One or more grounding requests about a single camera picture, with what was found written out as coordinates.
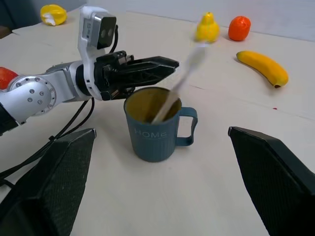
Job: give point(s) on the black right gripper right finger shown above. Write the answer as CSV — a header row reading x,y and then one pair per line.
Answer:
x,y
278,182

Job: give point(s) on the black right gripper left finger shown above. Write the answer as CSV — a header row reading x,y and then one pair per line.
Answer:
x,y
46,186

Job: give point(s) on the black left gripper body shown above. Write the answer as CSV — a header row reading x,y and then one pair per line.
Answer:
x,y
110,73

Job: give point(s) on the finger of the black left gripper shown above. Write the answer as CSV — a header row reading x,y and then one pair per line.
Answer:
x,y
160,59
150,75

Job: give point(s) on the blue mug with HOME print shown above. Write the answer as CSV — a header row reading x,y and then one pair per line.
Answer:
x,y
150,142

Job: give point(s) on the yellow pear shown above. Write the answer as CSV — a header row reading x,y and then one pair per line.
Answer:
x,y
208,29

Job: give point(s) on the yellow bell pepper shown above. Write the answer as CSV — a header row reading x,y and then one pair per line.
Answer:
x,y
55,13

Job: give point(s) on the orange fruit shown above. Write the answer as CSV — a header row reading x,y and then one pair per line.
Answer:
x,y
239,28

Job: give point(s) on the yellow banana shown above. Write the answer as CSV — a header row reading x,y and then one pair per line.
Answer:
x,y
264,65

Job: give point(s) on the red apple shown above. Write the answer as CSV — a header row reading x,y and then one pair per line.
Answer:
x,y
6,77

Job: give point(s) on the dark grey background furniture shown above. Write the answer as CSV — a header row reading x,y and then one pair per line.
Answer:
x,y
22,9

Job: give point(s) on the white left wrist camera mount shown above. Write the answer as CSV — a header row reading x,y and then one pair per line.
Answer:
x,y
85,46

